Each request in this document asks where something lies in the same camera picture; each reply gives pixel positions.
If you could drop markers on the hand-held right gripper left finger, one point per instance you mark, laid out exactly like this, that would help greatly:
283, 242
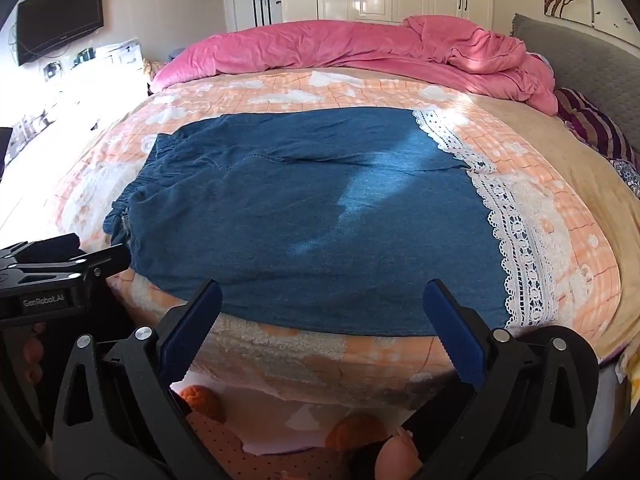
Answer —
192, 325

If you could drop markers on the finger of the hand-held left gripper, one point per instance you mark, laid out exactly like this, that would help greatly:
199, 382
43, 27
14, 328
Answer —
55, 247
107, 260

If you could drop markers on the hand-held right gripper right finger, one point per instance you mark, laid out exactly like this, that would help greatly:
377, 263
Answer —
457, 330

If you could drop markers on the blue denim pants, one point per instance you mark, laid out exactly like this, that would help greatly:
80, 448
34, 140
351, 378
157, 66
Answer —
300, 210

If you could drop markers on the person's left hand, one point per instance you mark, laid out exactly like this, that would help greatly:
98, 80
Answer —
33, 352

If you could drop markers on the orange fuzzy pompom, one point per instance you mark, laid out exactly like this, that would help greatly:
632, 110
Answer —
355, 431
202, 401

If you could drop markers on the person's orange dotted clothing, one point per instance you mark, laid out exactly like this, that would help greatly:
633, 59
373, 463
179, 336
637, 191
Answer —
225, 450

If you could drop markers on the beige bed sheet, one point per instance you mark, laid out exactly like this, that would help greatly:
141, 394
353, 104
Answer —
575, 170

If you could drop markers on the desk clutter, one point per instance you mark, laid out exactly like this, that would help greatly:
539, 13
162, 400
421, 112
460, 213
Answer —
107, 52

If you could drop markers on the blue patterned pillow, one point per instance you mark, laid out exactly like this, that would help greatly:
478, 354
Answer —
627, 172

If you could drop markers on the purple striped pillow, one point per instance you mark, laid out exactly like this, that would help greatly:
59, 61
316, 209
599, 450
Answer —
595, 125

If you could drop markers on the orange checked bed blanket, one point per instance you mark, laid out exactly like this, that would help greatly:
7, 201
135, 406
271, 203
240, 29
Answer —
350, 91

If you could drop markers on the pink duvet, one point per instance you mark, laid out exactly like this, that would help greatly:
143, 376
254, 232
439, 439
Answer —
310, 47

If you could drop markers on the grey padded headboard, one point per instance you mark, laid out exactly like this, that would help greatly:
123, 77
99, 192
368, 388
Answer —
590, 60

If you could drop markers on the wall power socket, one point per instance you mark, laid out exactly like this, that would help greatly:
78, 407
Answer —
52, 70

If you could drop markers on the black wall television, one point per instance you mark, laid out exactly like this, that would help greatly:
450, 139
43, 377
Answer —
60, 20

